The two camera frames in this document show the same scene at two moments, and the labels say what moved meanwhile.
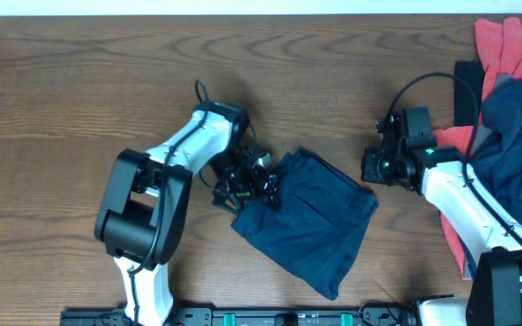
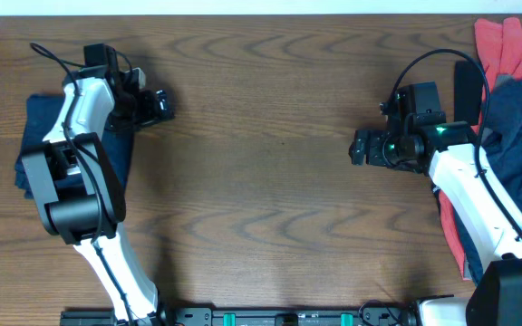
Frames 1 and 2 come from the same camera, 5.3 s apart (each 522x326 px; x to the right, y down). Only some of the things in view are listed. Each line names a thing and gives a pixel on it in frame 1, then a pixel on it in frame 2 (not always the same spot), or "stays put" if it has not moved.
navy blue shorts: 319,227 to 120,145
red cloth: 504,48 stays put
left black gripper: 248,192 to 151,114
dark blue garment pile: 517,166 stays put
